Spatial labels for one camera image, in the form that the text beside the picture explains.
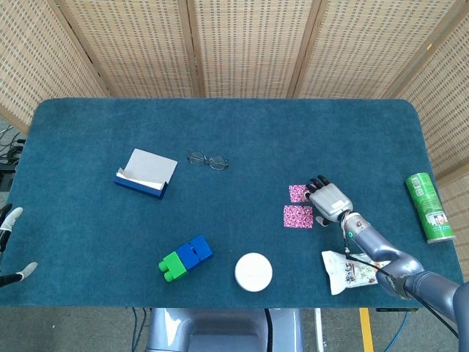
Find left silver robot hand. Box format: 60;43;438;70
0;203;39;289

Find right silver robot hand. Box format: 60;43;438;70
304;175;355;227

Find pink patterned card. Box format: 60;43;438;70
283;205;315;230
288;183;311;204

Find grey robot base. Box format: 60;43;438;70
145;307;305;352

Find blue white box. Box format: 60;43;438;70
112;147;179;201

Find black power strip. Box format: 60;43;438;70
0;163;18;191

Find white snack bag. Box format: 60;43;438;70
321;249;389;296

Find green cylindrical can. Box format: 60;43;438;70
405;172;457;244

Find clear plastic binder clip jar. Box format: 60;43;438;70
234;252;274;293

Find blue felt table cover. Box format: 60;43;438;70
0;98;465;309

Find white table leg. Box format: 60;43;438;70
314;308;325;352

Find blue toy brick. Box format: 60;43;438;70
188;234;214;262
175;242;201;271

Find woven folding screen panel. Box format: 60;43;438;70
0;0;111;135
384;0;469;257
289;0;462;99
56;0;202;99
186;0;325;99

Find green toy brick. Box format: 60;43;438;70
158;252;191;283

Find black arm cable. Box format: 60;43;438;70
343;219;461;338

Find black cable bundle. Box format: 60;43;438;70
0;124;26;166

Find black cable on base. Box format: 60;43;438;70
264;308;276;352

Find thin black frame glasses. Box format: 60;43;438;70
187;150;230;172

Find blue cable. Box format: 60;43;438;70
384;311;410;352
130;307;147;352

